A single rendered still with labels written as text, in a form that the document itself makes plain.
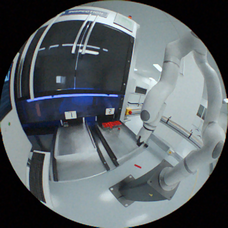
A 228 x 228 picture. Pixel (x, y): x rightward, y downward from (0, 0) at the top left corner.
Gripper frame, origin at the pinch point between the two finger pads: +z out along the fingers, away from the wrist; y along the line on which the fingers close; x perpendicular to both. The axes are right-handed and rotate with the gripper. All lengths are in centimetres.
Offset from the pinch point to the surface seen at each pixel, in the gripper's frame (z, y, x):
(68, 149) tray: 4.4, 45.3, -15.5
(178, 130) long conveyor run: 3, -82, 22
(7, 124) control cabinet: -19, 88, -14
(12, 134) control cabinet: -11, 87, -15
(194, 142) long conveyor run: 2, -82, 58
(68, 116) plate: -9, 43, -35
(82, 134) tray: 4.6, 34.1, -27.4
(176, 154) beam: 39, -85, 47
